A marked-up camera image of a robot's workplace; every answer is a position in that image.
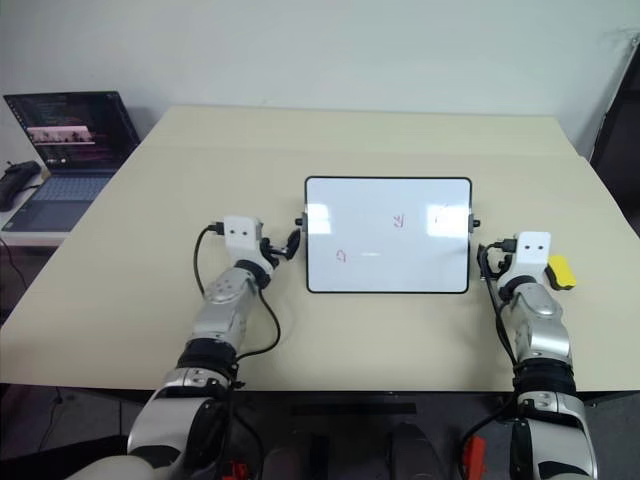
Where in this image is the black handheld controller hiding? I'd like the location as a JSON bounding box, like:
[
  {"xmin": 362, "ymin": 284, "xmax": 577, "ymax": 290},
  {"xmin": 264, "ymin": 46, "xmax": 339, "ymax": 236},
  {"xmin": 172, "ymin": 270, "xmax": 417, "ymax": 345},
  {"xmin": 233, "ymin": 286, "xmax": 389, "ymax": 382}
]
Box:
[{"xmin": 0, "ymin": 160, "xmax": 42, "ymax": 212}]

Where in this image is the black framed whiteboard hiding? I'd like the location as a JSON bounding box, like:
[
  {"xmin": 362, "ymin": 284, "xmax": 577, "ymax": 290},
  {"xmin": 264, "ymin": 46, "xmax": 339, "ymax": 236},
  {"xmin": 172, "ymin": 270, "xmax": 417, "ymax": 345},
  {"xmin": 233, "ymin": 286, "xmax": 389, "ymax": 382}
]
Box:
[{"xmin": 293, "ymin": 175, "xmax": 482, "ymax": 295}]

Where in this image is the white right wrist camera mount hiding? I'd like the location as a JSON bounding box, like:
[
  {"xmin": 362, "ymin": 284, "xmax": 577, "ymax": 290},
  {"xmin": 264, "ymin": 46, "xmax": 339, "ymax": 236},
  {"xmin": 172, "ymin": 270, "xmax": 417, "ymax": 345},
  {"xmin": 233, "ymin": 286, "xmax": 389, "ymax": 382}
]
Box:
[{"xmin": 508, "ymin": 230, "xmax": 552, "ymax": 279}]

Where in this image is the thin black floor cable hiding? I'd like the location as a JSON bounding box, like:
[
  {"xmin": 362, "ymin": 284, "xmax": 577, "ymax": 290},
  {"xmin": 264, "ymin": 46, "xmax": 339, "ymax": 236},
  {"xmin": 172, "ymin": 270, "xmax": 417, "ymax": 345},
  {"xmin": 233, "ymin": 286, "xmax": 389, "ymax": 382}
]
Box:
[{"xmin": 0, "ymin": 238, "xmax": 29, "ymax": 297}]

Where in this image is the yellow whiteboard eraser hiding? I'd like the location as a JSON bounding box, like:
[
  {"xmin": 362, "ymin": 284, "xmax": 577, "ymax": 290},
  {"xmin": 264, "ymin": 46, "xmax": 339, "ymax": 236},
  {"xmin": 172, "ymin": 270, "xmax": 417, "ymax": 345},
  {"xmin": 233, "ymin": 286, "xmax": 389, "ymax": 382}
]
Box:
[{"xmin": 546, "ymin": 254, "xmax": 578, "ymax": 291}]

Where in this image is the dark panel with pale frame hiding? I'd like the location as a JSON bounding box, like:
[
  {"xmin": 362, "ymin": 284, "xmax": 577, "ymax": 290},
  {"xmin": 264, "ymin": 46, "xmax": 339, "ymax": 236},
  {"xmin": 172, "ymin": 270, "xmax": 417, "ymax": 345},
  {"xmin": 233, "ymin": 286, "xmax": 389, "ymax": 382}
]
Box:
[{"xmin": 588, "ymin": 28, "xmax": 640, "ymax": 224}]

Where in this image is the beige robot torso shell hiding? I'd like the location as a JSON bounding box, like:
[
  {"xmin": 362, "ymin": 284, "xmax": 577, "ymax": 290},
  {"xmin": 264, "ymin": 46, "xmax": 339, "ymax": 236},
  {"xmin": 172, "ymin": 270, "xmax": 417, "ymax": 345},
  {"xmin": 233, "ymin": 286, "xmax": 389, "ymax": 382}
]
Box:
[{"xmin": 63, "ymin": 441, "xmax": 169, "ymax": 480}]

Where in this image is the open grey laptop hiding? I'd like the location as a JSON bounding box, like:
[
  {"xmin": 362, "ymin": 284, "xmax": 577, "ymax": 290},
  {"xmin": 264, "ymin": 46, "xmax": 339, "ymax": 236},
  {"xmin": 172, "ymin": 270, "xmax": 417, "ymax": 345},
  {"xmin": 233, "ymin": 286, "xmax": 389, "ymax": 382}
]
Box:
[{"xmin": 3, "ymin": 90, "xmax": 141, "ymax": 234}]

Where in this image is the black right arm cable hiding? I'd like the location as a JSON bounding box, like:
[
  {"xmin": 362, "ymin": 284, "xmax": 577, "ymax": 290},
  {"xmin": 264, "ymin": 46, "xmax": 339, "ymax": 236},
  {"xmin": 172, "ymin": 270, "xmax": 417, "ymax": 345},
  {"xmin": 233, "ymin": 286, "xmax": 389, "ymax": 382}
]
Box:
[{"xmin": 477, "ymin": 240, "xmax": 521, "ymax": 370}]

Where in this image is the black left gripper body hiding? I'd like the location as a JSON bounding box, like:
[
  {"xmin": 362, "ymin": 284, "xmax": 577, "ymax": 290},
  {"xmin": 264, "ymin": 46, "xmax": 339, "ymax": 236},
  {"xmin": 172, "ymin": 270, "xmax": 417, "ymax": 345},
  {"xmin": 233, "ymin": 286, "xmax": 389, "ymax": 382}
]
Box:
[{"xmin": 257, "ymin": 236, "xmax": 281, "ymax": 268}]

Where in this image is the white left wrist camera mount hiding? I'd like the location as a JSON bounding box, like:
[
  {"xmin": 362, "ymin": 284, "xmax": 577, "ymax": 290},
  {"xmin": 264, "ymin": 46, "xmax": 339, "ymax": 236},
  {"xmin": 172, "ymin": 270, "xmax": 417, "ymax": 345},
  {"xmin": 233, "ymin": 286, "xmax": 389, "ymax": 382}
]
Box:
[{"xmin": 222, "ymin": 215, "xmax": 265, "ymax": 265}]

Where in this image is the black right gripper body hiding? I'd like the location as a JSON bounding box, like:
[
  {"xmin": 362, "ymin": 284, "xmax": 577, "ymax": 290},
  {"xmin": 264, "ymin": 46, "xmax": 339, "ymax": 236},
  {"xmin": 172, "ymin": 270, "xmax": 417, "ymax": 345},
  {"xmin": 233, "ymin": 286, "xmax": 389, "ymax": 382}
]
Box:
[{"xmin": 492, "ymin": 252, "xmax": 514, "ymax": 282}]

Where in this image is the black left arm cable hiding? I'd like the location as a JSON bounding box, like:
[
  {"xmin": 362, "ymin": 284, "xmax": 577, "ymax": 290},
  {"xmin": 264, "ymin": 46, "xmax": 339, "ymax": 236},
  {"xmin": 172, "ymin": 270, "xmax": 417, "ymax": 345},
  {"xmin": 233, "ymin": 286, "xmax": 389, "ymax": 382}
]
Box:
[{"xmin": 192, "ymin": 220, "xmax": 281, "ymax": 360}]

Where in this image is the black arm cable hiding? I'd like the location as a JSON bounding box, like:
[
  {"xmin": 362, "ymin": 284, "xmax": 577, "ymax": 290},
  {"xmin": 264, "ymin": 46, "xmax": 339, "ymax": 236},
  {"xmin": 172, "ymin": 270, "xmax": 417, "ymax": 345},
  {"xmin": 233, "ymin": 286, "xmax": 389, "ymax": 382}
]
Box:
[
  {"xmin": 477, "ymin": 240, "xmax": 521, "ymax": 370},
  {"xmin": 192, "ymin": 220, "xmax": 281, "ymax": 360}
]

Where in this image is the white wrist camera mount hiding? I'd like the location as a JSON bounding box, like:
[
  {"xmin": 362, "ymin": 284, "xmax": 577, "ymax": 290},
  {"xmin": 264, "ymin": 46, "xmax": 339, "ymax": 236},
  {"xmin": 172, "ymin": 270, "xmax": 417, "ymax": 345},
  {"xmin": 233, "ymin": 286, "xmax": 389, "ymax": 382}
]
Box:
[
  {"xmin": 222, "ymin": 215, "xmax": 265, "ymax": 265},
  {"xmin": 508, "ymin": 230, "xmax": 552, "ymax": 279}
]

